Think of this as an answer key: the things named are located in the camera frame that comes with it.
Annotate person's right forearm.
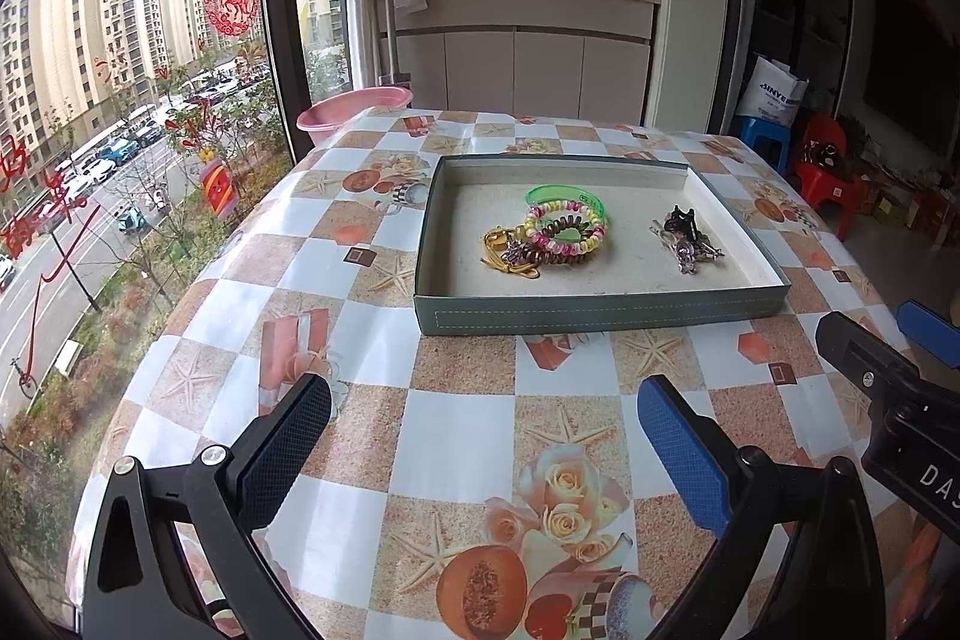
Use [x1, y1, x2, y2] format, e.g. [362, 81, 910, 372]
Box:
[889, 512, 960, 640]

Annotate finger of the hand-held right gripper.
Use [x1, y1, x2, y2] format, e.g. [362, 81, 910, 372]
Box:
[898, 301, 960, 375]
[816, 310, 927, 408]

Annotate white counter cabinet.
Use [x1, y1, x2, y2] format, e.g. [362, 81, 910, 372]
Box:
[371, 0, 665, 124]

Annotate red character window stickers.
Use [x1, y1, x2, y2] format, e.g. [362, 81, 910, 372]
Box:
[0, 134, 102, 259]

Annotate red plastic chair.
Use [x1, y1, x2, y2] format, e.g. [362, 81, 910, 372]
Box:
[791, 113, 863, 240]

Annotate silver star hair clip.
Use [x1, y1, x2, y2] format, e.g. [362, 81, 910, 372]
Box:
[649, 221, 725, 259]

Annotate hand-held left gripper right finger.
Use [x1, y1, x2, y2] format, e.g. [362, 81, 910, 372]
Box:
[636, 374, 897, 640]

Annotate yellow flower bracelet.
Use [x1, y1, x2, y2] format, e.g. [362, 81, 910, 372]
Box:
[480, 225, 541, 279]

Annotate pastel beaded bracelet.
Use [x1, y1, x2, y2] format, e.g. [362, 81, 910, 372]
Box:
[525, 199, 607, 255]

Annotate pink plastic basin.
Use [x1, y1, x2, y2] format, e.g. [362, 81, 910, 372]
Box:
[296, 87, 415, 146]

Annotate white mop pole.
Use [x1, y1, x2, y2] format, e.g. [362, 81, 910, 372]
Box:
[379, 0, 410, 86]

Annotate blue plastic stool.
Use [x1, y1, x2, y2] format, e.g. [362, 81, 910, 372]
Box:
[731, 115, 800, 172]

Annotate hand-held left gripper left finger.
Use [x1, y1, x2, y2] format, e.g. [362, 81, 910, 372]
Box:
[81, 372, 333, 640]

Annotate pile of colourful boxes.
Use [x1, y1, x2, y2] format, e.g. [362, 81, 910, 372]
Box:
[862, 175, 960, 236]

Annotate white printed bag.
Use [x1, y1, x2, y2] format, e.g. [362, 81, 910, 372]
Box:
[735, 53, 811, 127]

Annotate green translucent bangle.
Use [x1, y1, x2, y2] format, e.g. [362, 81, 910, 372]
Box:
[525, 184, 610, 221]

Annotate black claw hair clip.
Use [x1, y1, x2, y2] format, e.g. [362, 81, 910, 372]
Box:
[664, 205, 710, 240]

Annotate brown spiral hair tie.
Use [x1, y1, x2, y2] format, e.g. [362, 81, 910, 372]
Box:
[521, 216, 593, 266]

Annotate grey cardboard box tray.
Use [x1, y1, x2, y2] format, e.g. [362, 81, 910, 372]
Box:
[412, 154, 792, 337]

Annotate red lantern window decoration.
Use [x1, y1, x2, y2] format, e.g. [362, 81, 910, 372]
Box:
[199, 158, 237, 217]

